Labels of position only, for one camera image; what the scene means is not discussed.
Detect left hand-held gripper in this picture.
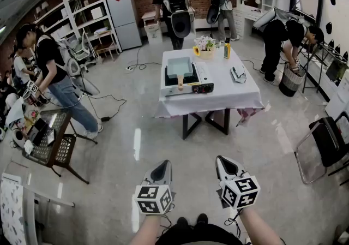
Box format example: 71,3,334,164
134,159,175,215

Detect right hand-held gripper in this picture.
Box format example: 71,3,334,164
215,155,261,210

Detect white induction cooktop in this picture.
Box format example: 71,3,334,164
160,61,213,97

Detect light blue square frying pan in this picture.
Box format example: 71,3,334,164
166,57,194,91

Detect person's right forearm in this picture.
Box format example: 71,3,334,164
241,207,283,245

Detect person's left forearm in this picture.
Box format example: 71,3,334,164
130,212,170,245

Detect person's black trousers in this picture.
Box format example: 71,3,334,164
155,223,243,245

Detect pink floral undercloth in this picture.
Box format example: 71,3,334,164
236,107,262,127

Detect white table with tablecloth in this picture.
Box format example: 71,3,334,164
154,47,266,119

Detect black folding chair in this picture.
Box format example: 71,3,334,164
294,111,349,184

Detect dark mesh table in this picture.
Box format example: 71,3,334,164
21,109,98,185

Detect white green packet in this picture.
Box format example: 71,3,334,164
230,65,247,84

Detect striped woven basket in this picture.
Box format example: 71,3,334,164
278,62,306,97

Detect white plastic chair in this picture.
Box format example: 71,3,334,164
23,185,76,245

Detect black tablet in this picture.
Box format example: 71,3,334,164
27,117,55,147

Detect black metal rack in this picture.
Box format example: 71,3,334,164
301,41,349,94

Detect white patterned board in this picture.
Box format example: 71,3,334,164
0,172,27,245

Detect white round appliance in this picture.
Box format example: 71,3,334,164
12,128,29,148

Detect pink flower basket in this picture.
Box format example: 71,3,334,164
194,35,218,60

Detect wooden stool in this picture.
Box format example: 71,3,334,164
94,31,118,62

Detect white office chair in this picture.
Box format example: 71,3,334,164
68,31,97,73

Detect grey two-door fridge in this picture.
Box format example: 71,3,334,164
105,0,143,51

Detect white desk with drawers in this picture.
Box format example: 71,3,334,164
141,8,196,45

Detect white box appliance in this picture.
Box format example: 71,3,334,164
90,6,106,20

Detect large white shelf rack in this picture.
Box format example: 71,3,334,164
62,0,121,61

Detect left hand-held gripper black cable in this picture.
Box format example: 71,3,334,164
157,213,175,237

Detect hand-held gripper black cable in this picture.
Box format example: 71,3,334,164
157,213,175,237
225,209,243,239

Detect right hand-held gripper black cable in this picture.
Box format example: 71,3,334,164
225,209,243,239

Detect black table frame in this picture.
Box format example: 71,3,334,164
182,107,231,140

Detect black adapter cable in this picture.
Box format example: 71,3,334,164
79,93,128,122

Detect black floor cable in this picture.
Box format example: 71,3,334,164
128,44,162,71

